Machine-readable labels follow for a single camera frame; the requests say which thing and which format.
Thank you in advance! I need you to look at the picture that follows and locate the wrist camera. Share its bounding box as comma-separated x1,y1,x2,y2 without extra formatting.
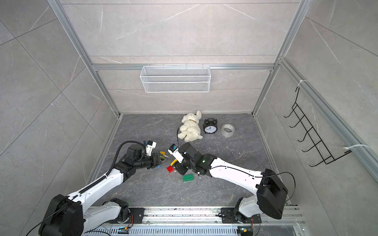
144,140,157,156
168,143,198,163

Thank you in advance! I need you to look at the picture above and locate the black wire hook rack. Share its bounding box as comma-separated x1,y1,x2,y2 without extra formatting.
284,87,352,167

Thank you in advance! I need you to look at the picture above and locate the red square lego brick bottom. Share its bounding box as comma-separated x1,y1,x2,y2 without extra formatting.
166,166,175,173

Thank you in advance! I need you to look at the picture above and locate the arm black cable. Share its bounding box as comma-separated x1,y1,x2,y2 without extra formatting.
176,126,296,204
25,140,147,236

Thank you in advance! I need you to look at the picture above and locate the white wire mesh basket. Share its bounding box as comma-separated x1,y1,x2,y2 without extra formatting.
140,65,211,93

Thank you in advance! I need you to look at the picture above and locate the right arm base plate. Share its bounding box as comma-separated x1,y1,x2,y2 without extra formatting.
217,207,261,224

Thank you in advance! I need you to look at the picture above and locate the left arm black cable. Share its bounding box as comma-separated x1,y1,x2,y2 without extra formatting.
25,140,147,236

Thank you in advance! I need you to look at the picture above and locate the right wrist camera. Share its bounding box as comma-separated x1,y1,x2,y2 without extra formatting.
168,143,198,163

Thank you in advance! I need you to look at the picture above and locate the white plush dog toy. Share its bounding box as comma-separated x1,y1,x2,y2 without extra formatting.
177,111,203,143

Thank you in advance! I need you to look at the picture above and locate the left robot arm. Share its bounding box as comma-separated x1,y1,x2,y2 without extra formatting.
38,140,162,236

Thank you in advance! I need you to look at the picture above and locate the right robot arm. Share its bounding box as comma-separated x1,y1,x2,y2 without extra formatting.
170,150,288,223

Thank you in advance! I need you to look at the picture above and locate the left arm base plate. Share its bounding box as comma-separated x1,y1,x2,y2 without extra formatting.
102,207,146,224

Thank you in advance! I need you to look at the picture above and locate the clear tape roll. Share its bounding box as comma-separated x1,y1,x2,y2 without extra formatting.
220,124,235,138

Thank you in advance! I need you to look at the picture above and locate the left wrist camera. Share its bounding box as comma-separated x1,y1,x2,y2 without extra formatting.
144,140,157,156

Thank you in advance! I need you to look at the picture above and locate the aluminium mounting rail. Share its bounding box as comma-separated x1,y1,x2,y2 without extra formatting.
58,206,306,226

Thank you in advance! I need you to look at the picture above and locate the black alarm clock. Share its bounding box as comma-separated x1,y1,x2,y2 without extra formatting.
203,118,218,134

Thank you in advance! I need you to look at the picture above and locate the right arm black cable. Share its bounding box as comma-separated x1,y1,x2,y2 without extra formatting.
176,126,296,204

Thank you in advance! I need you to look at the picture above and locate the dark green long lego brick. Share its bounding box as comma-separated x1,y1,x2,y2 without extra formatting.
183,174,194,183

